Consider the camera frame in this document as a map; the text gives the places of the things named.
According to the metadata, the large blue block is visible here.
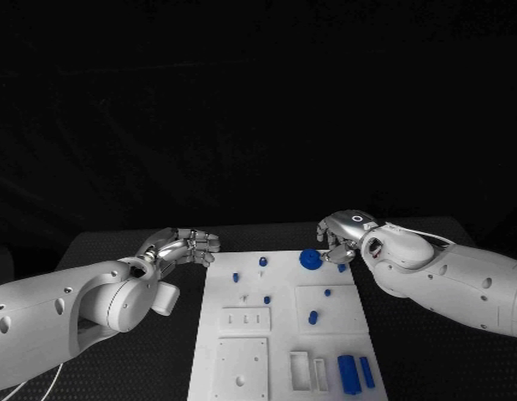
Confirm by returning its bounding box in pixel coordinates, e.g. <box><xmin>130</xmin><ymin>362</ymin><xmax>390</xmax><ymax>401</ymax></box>
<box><xmin>337</xmin><ymin>354</ymin><xmax>363</xmax><ymax>396</ymax></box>

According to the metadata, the white cable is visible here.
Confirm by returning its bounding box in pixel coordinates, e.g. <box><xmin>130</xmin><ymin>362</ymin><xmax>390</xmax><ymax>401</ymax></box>
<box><xmin>0</xmin><ymin>380</ymin><xmax>29</xmax><ymax>401</ymax></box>
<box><xmin>41</xmin><ymin>361</ymin><xmax>65</xmax><ymax>401</ymax></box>
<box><xmin>383</xmin><ymin>221</ymin><xmax>458</xmax><ymax>247</ymax></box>

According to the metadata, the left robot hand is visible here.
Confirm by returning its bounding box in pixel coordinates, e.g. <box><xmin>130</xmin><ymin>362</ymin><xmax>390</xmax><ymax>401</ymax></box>
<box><xmin>135</xmin><ymin>227</ymin><xmax>223</xmax><ymax>268</ymax></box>

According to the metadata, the blue gear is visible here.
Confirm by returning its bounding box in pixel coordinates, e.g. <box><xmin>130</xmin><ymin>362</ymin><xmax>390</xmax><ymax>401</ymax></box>
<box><xmin>298</xmin><ymin>248</ymin><xmax>324</xmax><ymax>271</ymax></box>

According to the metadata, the thin blue block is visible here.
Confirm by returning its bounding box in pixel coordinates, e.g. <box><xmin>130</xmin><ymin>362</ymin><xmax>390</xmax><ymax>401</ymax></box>
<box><xmin>358</xmin><ymin>356</ymin><xmax>376</xmax><ymax>389</ymax></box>

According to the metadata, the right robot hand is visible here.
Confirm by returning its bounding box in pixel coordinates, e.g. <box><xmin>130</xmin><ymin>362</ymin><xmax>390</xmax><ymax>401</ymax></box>
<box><xmin>316</xmin><ymin>209</ymin><xmax>383</xmax><ymax>265</ymax></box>

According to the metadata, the white task board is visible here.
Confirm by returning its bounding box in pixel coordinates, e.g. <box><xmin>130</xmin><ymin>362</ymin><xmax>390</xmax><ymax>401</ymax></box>
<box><xmin>187</xmin><ymin>249</ymin><xmax>390</xmax><ymax>401</ymax></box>

